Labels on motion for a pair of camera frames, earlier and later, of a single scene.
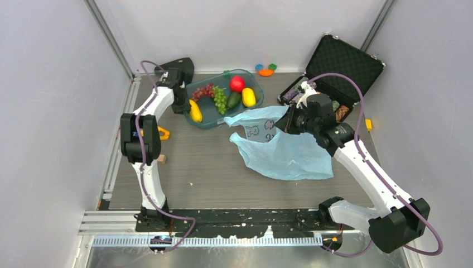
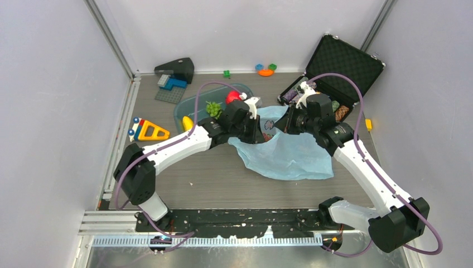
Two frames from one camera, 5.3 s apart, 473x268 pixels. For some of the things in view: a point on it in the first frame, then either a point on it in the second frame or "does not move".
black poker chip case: (333, 55) does not move
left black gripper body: (181, 104) → (246, 130)
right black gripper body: (298, 121) does not move
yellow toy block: (368, 124) does not move
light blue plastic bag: (281, 154) does not move
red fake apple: (237, 83) → (232, 95)
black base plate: (235, 223) does not move
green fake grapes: (220, 99) → (213, 109)
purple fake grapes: (209, 90) → (267, 137)
